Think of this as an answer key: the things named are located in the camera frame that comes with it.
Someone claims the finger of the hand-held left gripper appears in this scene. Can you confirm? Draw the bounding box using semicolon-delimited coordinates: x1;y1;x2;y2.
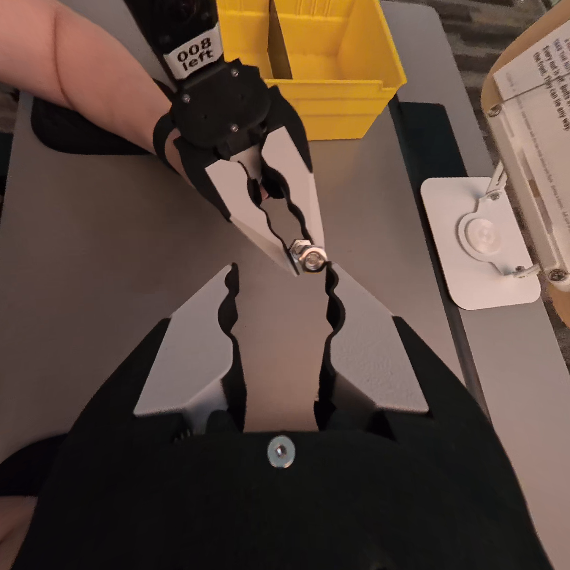
205;149;300;277
260;125;325;254

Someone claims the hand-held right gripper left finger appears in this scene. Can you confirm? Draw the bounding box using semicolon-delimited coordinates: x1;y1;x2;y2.
134;263;247;432

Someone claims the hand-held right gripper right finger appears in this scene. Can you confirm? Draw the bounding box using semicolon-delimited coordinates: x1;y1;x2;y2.
315;262;430;432

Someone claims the steel hex bolt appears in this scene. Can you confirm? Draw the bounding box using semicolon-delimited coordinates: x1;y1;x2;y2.
299;243;330;274

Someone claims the yellow plastic bin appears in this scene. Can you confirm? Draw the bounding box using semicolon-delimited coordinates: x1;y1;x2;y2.
217;0;407;141

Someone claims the person's right forearm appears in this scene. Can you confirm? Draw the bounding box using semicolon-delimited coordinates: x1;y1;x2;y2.
0;494;38;570

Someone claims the person's left forearm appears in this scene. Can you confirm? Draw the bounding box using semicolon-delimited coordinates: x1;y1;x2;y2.
0;0;172;154

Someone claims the black wristband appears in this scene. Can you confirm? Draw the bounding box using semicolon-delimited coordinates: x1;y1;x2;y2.
153;79;184;175

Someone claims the clear acrylic sheet holder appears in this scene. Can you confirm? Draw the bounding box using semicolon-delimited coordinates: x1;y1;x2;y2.
487;100;570;286

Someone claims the instruction sheet on stand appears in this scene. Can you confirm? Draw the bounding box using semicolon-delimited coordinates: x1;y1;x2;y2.
481;18;570;328

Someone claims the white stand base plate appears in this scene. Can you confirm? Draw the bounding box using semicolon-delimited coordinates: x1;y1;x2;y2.
421;177;542;311

